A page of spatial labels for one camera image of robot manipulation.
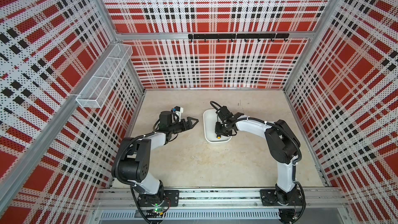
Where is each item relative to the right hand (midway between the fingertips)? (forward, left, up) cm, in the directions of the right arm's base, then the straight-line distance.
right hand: (217, 132), depth 94 cm
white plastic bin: (+11, +4, -1) cm, 12 cm away
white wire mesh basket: (+18, +73, +18) cm, 78 cm away
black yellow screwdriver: (-3, -1, +1) cm, 3 cm away
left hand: (+2, +14, +6) cm, 16 cm away
